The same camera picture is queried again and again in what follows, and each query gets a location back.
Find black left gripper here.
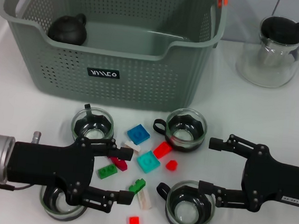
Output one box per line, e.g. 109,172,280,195
2,128,135,211

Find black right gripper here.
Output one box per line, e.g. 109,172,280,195
196,131,299,217

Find glass teacup with black sleeve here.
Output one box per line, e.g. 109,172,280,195
69,102,118,146
150,105,210,155
37,183,89,224
153,177,219,224

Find grey-green perforated storage bin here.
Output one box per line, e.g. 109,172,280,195
0,0,229,118

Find maroon stepped building brick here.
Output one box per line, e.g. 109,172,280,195
107,155,129,172

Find small white building brick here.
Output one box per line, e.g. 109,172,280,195
123,140,142,154

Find green stepped building brick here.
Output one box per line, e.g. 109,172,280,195
127,177,147,196

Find translucent white building brick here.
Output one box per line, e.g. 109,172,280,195
134,187,155,211

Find blue square building brick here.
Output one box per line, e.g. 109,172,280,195
126,122,151,147

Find green flat building brick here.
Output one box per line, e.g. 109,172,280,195
97,162,119,181

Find cyan square building brick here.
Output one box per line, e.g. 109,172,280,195
135,149,162,176

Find red rectangular building brick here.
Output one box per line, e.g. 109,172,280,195
152,140,173,161

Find small red round-top brick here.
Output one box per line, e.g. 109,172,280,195
165,159,179,172

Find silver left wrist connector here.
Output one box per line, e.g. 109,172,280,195
32,131,42,145

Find dark clay teapot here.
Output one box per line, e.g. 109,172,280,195
46,10,90,46

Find glass teapot with black lid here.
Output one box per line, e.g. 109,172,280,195
233,12,299,91

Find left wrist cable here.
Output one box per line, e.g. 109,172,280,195
0,181,33,193

